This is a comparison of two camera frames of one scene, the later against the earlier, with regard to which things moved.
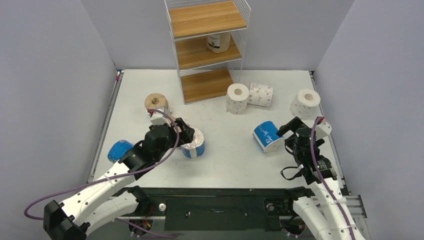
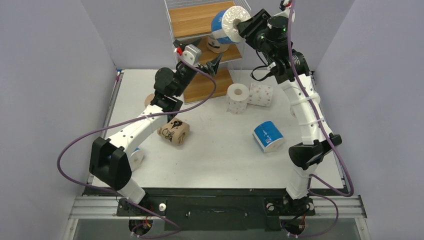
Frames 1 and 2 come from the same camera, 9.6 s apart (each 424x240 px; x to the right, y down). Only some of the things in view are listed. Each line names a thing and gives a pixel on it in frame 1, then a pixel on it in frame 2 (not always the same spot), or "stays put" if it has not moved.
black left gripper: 186,135 to 212,65
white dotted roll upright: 237,95 stays put
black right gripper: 291,125 to 251,25
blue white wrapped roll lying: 266,136 stays put
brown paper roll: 218,43 stays put
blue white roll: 196,148 to 224,24
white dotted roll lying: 260,94 stays put
